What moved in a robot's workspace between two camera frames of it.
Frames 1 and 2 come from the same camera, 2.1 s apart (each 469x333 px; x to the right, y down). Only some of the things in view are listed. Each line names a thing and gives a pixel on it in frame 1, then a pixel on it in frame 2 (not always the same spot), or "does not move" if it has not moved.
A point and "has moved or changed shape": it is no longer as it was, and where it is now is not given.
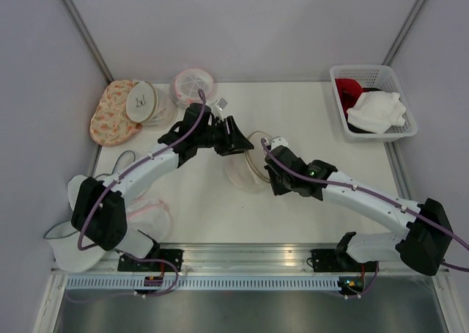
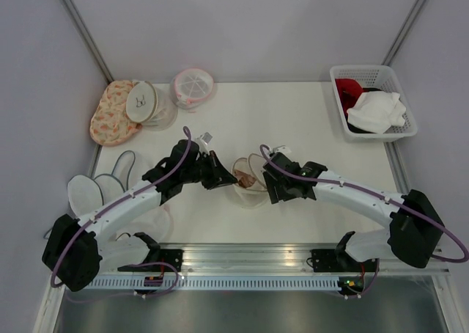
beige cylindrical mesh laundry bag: x=154 y=107 does not move
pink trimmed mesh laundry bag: x=185 y=84 does not move
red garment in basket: x=349 y=92 does not move
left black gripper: x=235 y=142 to x=218 y=172
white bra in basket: x=377 y=111 does not move
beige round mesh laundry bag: x=247 y=169 has moved or changed shape
